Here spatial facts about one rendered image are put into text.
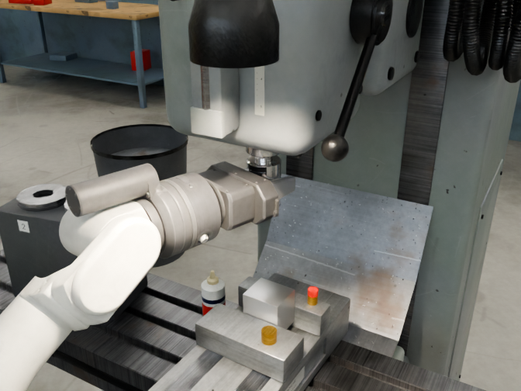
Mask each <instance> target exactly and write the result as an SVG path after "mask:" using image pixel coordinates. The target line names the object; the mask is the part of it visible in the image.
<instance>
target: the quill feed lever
mask: <svg viewBox="0 0 521 391"><path fill-rule="evenodd" d="M392 7H393V0H352V3H351V8H350V33H351V36H352V37H353V39H354V41H355V42H356V43H357V44H364V47H363V50H362V52H361V56H360V59H359V61H358V64H357V68H356V71H355V72H354V76H353V79H352V82H351V84H350V88H349V91H348V93H347V97H346V100H345V103H344V105H343V108H342V111H341V114H340V118H339V120H338V123H337V125H336V129H335V132H334V134H333V135H329V136H328V137H326V138H325V139H324V140H323V142H322V145H321V152H322V155H323V156H324V158H325V159H326V160H328V161H332V162H338V161H342V160H343V159H344V158H345V157H346V156H347V153H348V150H349V146H348V142H347V141H346V139H345V138H344V136H345V133H346V131H347V127H348V125H349V122H350V118H351V116H352V113H353V111H354V107H355V104H356V101H357V97H358V95H359V92H360V90H361V86H362V83H363V80H364V76H365V74H366V71H367V67H368V65H369V62H370V59H371V55H372V53H373V50H374V46H377V45H379V44H380V43H381V42H382V41H384V39H385V37H386V36H387V34H388V30H389V27H390V24H391V20H392Z"/></svg>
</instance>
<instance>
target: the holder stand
mask: <svg viewBox="0 0 521 391"><path fill-rule="evenodd" d="M66 187H67V186H65V185H60V184H42V185H41V184H38V185H35V186H32V187H29V188H27V189H24V190H22V191H21V192H20V193H19V194H18V195H17V197H16V198H14V199H13V200H11V201H9V202H7V203H6V204H4V205H3V206H0V236H1V240H2V246H3V249H4V253H5V259H6V263H7V266H8V270H9V276H10V279H11V283H12V289H13V293H14V297H17V296H18V294H20V293H21V291H22V290H23V289H24V288H25V287H26V286H27V285H28V284H29V282H30V281H31V280H32V279H33V278H34V277H35V276H36V277H38V278H46V277H47V276H49V275H52V274H53V273H55V272H58V271H60V270H61V269H63V268H66V267H67V266H69V265H71V264H72V263H73V262H74V261H75V260H76V259H77V257H78V256H76V255H74V254H72V253H71V252H69V251H68V250H66V249H65V247H64V246H63V244H62V243H61V241H60V236H59V227H60V222H61V220H62V218H63V216H64V214H65V213H66V212H67V211H68V210H69V206H68V204H67V200H66V196H65V189H66ZM147 284H148V283H147V275H146V276H145V277H144V278H143V280H142V281H141V282H140V283H139V285H138V286H137V287H136V288H135V289H134V290H133V291H132V293H131V294H130V295H129V297H128V298H127V299H126V301H125V302H124V303H123V304H122V305H121V306H120V307H119V308H118V309H117V311H115V312H114V314H113V315H112V316H111V317H110V320H116V319H117V318H118V317H119V316H120V315H121V314H122V312H123V311H124V310H125V309H126V308H127V307H128V306H129V305H130V304H131V302H132V301H134V299H135V298H136V297H138V295H139V294H140V293H141V292H142V291H143V290H144V289H145V288H146V286H147Z"/></svg>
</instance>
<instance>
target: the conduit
mask: <svg viewBox="0 0 521 391"><path fill-rule="evenodd" d="M449 1H450V2H449V4H450V5H449V6H448V7H449V9H448V10H449V12H448V15H447V16H448V17H447V21H446V22H447V24H446V25H447V26H446V29H445V34H444V41H443V57H444V59H445V60H447V61H450V62H454V61H456V60H457V59H458V58H459V57H460V56H461V55H462V53H463V52H464V63H465V66H466V68H467V70H468V72H469V73H470V74H471V75H476V76H477V75H480V74H482V73H483V71H484V69H485V67H486V65H487V62H488V66H489V67H490V68H491V69H492V70H495V71H497V70H499V69H501V68H502V67H503V75H504V79H505V80H506V81H507V82H509V83H516V82H518V81H519V80H520V79H521V0H485V1H484V2H483V3H484V5H483V6H484V7H483V10H482V16H481V18H480V14H481V13H480V11H481V10H480V8H481V2H482V0H449ZM464 5H465V6H464ZM479 18H480V19H479ZM480 20H481V21H480ZM479 21H480V22H479ZM494 21H495V22H494ZM479 23H480V24H479ZM493 24H494V25H493ZM493 27H494V29H493ZM492 29H493V30H494V31H493V30H492ZM492 31H493V32H492ZM492 33H493V34H492ZM491 38H492V40H491ZM491 41H492V44H490V43H491ZM490 45H491V49H489V48H490ZM489 50H490V54H489ZM488 54H489V59H488Z"/></svg>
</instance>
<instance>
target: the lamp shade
mask: <svg viewBox="0 0 521 391"><path fill-rule="evenodd" d="M279 29H280V24H279V21H278V16H277V13H276V11H275V7H274V3H273V0H194V4H193V7H192V11H191V15H190V19H189V22H188V38H189V53H190V61H191V62H192V63H194V64H197V65H201V66H205V67H217V68H248V67H261V66H266V65H269V64H273V63H276V62H277V61H278V60H279Z"/></svg>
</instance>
